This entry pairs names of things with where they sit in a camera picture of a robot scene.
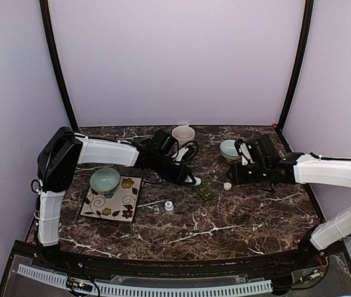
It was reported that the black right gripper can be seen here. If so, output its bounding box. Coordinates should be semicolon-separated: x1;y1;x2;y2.
227;161;270;184

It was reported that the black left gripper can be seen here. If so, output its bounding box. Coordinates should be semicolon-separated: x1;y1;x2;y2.
153;153;196;186

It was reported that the white pill bottle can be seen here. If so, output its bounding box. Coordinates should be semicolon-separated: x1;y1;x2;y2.
184;176;201;186
164;200;174;214

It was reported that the white pill bottle cap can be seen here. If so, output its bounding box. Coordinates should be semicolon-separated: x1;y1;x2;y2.
223;183;232;191

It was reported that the green weekly pill organizer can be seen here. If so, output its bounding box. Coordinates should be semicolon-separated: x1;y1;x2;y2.
194;175;214;202

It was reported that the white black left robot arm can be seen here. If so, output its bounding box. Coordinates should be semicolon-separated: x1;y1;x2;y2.
30;127;201;270

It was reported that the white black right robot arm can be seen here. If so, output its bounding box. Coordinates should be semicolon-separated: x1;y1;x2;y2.
226;135;351;269

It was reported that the striped light blue bowl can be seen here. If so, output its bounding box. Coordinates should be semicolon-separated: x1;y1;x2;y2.
219;139;241;161

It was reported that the white mug with coral pattern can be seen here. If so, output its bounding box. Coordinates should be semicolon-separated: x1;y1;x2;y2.
172;126;195;147

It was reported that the square floral plate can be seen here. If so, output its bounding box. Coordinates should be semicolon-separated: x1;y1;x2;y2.
80;176;143;223

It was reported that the plain celadon green bowl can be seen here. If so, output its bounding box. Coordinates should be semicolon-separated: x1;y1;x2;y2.
90;168;121;194

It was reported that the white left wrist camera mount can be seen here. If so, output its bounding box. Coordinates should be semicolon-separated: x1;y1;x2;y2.
175;146;189;162

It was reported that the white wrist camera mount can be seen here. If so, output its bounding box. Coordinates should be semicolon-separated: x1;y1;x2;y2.
235;139;252;165
175;146;189;162

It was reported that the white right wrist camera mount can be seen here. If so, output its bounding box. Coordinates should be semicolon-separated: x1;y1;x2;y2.
235;139;252;165

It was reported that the black front table rail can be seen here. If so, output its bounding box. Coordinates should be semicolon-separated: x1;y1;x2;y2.
2;238;351;286

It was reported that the white slotted cable duct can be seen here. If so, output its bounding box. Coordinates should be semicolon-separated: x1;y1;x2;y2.
16;264;273;296

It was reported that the black frame post right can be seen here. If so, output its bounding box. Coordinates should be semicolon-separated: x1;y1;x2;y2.
277;0;314;134

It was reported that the black frame post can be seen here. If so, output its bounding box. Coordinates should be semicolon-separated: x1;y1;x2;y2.
39;0;79;132
277;0;314;134

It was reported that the black frame post left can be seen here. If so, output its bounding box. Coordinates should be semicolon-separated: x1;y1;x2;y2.
39;0;79;132

